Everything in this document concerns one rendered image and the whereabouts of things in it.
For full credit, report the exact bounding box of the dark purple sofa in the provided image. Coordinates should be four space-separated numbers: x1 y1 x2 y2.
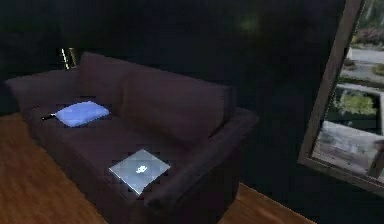
5 51 261 224

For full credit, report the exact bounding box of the silver closed laptop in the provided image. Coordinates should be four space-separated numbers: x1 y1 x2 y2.
108 148 172 196

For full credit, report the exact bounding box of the blue pillow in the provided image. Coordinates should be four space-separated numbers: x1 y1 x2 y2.
54 100 111 128

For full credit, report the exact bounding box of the brass floor lamp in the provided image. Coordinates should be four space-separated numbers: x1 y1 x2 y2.
59 47 80 71

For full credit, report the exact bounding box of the wooden framed window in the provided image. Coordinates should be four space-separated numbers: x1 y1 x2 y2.
297 0 384 198

